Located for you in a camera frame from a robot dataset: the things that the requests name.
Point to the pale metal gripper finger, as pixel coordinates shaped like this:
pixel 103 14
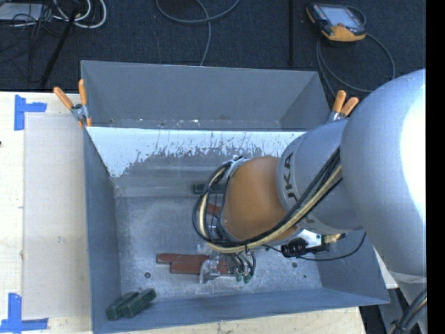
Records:
pixel 209 271
pixel 203 249

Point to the red-brown flat block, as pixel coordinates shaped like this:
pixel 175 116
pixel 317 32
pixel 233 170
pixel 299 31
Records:
pixel 186 267
pixel 179 258
pixel 214 208

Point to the grey metal bin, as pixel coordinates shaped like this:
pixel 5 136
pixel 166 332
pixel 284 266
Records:
pixel 167 221

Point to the dark green flat block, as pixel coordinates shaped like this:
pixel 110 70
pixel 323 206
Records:
pixel 140 302
pixel 120 306
pixel 205 187

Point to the pale wood flat board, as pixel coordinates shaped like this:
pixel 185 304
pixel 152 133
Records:
pixel 52 204

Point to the black cylinder on white bracket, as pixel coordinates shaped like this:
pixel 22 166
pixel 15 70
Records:
pixel 295 247

